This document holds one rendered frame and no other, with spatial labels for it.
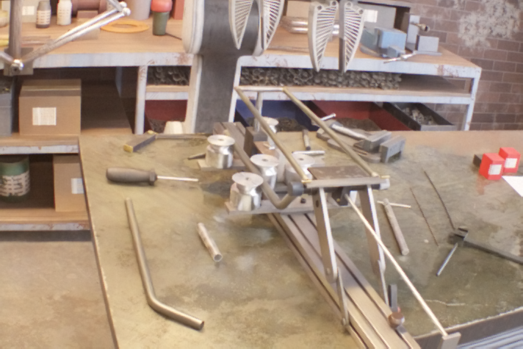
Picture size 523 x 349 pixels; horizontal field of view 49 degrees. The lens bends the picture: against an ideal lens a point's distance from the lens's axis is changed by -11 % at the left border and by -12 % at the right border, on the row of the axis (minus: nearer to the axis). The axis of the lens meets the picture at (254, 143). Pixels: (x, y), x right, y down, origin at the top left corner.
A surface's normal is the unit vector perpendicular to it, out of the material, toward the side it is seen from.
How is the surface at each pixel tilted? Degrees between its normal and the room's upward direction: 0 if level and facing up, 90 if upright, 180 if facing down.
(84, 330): 0
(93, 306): 0
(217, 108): 98
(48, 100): 95
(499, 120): 90
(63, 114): 90
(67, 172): 91
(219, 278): 0
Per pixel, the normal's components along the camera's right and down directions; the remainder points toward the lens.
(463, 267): 0.11, -0.92
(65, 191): 0.32, 0.37
